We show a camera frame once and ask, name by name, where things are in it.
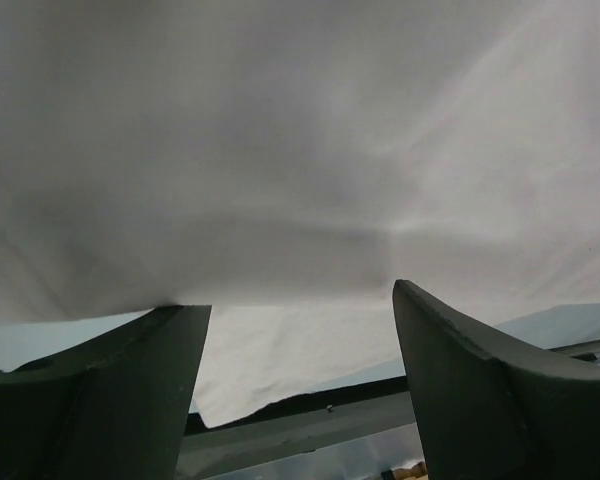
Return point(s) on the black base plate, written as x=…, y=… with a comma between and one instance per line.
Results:
x=355, y=432

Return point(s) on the white t shirt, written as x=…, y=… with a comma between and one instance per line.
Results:
x=286, y=162

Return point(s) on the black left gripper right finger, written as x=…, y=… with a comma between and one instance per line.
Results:
x=491, y=406

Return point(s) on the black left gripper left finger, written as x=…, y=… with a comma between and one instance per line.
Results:
x=114, y=407

